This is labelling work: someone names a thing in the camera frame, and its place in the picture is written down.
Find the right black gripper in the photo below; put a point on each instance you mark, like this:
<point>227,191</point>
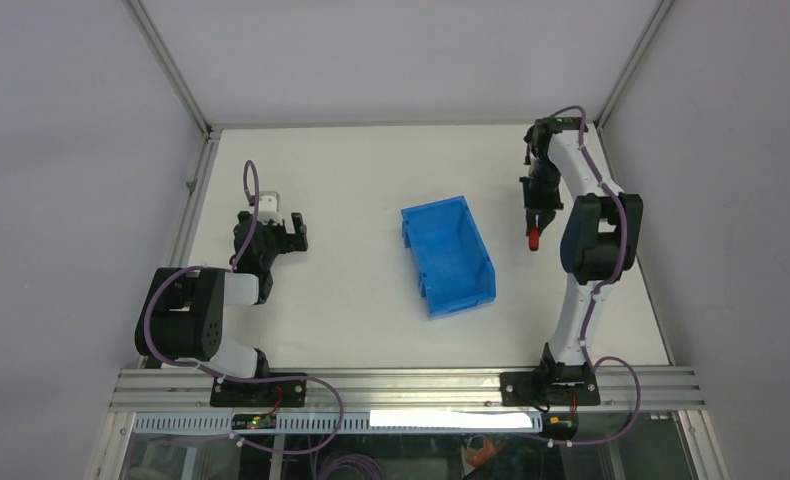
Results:
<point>531,204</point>

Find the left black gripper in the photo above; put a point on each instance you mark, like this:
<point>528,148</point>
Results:
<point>290,242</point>

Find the red handled screwdriver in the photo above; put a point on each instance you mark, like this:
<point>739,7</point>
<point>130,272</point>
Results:
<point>534,239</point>

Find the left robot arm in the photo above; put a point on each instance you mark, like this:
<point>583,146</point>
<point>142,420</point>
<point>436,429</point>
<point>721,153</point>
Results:
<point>182,320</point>

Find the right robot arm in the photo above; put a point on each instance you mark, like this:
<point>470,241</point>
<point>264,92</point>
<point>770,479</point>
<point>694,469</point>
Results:
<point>598,244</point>

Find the blue plastic bin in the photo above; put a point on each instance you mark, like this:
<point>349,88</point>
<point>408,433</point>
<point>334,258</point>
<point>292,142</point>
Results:
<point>454,270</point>

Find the orange object under table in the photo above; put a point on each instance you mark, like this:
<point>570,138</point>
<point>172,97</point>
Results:
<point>480,449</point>

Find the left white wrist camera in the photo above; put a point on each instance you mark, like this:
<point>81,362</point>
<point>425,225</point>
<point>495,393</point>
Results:
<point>268,208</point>

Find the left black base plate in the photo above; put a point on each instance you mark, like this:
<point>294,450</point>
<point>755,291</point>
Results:
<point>258,392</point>

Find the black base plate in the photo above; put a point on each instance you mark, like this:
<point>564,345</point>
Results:
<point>537,389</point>
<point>258,392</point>

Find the aluminium front rail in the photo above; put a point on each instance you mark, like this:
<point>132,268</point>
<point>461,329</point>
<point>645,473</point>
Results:
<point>663,388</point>

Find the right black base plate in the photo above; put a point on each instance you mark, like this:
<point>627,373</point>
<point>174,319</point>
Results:
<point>537,389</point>

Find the white slotted cable duct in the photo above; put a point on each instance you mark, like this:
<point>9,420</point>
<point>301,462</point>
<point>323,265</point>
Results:
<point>373,422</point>

